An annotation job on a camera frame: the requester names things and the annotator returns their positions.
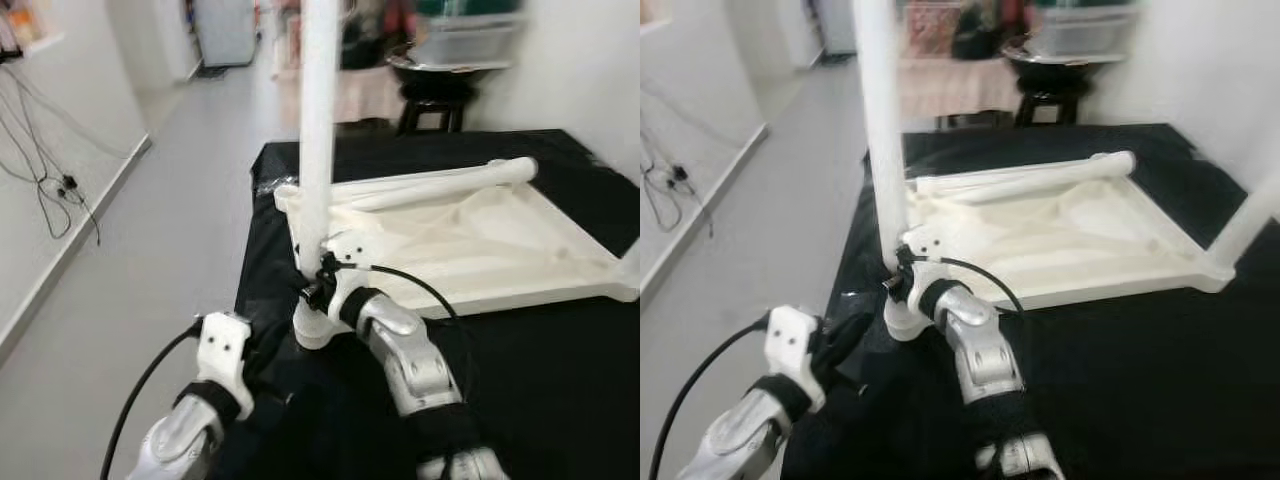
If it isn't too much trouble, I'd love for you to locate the white plastic children tabletop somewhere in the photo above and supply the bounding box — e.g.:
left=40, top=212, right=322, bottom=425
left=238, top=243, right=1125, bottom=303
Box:
left=880, top=160, right=1236, bottom=341
left=272, top=165, right=640, bottom=351

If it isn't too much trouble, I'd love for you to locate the pink cloth covered table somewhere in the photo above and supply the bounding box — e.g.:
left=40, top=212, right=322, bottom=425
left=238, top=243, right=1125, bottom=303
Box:
left=895, top=55, right=1021, bottom=121
left=275, top=65, right=406, bottom=129

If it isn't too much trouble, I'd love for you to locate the black round stool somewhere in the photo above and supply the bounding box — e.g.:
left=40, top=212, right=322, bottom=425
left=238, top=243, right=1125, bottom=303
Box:
left=1015, top=88, right=1086, bottom=129
left=398, top=85, right=473, bottom=136

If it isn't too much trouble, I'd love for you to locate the black bag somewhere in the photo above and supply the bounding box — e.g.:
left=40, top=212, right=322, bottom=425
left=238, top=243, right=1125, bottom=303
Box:
left=950, top=0, right=1031, bottom=61
left=340, top=0, right=416, bottom=71

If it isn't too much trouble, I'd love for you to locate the red printed box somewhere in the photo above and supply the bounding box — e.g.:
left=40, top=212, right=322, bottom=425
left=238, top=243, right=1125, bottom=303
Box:
left=905, top=0, right=966, bottom=59

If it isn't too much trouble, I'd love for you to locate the white small fridge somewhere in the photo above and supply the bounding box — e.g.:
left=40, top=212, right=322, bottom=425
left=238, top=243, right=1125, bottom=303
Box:
left=193, top=0, right=259, bottom=69
left=815, top=0, right=861, bottom=56

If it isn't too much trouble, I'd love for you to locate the clear plastic storage box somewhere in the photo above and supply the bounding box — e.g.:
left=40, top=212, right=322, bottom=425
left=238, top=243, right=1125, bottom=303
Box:
left=1030, top=0, right=1141, bottom=56
left=415, top=0, right=526, bottom=63

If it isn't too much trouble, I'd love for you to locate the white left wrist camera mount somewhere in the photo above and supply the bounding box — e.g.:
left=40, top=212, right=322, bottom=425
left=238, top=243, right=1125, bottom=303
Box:
left=765, top=305, right=826, bottom=413
left=195, top=312, right=253, bottom=421

